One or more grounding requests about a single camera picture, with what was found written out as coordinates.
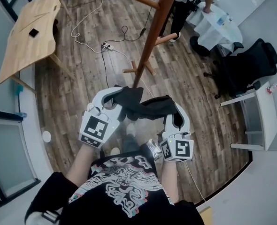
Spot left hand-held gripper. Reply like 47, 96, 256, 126
78, 87, 127, 150

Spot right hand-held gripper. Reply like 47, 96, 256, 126
159, 102, 194, 163

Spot black clothes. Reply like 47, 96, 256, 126
111, 84, 179, 122

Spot wooden coat rack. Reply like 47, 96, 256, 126
122, 0, 184, 89

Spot person's right forearm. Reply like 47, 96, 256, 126
161, 160, 179, 205

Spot person's left forearm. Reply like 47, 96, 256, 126
65, 143, 104, 188

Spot small electronic box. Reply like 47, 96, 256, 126
145, 138, 163, 161

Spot person's white shoe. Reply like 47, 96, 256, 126
126, 123, 136, 138

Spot white power strip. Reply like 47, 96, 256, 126
101, 42, 114, 52

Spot white round floor disc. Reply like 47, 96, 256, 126
42, 130, 53, 143

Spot black round stool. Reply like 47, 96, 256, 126
189, 36, 211, 57

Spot white side desk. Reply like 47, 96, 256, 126
220, 81, 277, 151

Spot black office chair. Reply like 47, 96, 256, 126
203, 38, 277, 100

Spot person's black printed t-shirt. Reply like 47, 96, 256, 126
24, 150, 205, 225

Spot round table with white cloth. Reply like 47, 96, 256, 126
186, 2, 244, 52

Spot light wooden table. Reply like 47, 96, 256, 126
0, 0, 76, 93

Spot clear water bottle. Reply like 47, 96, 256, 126
216, 13, 233, 26

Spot black framed glass partition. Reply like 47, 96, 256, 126
0, 108, 41, 211

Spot black power cable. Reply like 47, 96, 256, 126
101, 0, 162, 89

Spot white power cable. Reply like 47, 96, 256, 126
70, 0, 107, 54

